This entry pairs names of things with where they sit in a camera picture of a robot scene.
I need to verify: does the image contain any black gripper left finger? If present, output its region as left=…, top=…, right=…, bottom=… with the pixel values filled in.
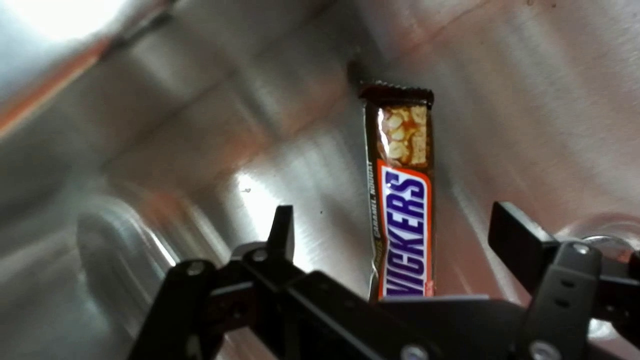
left=127, top=203, right=375, bottom=360

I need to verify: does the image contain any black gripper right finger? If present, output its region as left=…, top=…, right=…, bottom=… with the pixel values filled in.
left=485, top=199, right=640, bottom=360

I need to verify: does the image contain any brown Snickers bar packet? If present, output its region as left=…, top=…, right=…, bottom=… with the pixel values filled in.
left=357, top=80, right=438, bottom=304

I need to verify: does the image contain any stainless steel sink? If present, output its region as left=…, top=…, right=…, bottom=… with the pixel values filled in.
left=0, top=0, right=640, bottom=360

